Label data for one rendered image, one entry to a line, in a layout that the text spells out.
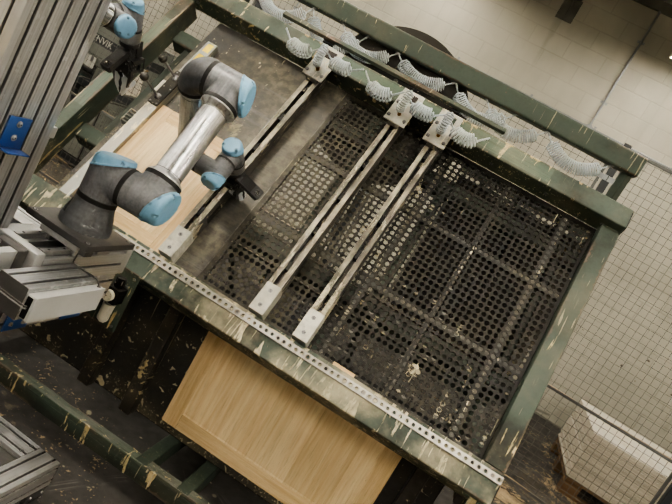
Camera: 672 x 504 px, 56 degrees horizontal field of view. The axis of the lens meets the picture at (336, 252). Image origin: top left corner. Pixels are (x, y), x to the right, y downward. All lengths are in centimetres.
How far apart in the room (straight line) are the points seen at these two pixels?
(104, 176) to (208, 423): 123
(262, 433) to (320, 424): 24
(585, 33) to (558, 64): 40
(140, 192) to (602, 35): 622
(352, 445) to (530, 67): 551
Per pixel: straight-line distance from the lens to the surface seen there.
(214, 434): 273
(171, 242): 246
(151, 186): 183
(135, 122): 283
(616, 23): 754
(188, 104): 211
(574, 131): 323
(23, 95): 177
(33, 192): 273
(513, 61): 739
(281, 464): 267
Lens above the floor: 164
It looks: 10 degrees down
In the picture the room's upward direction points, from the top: 29 degrees clockwise
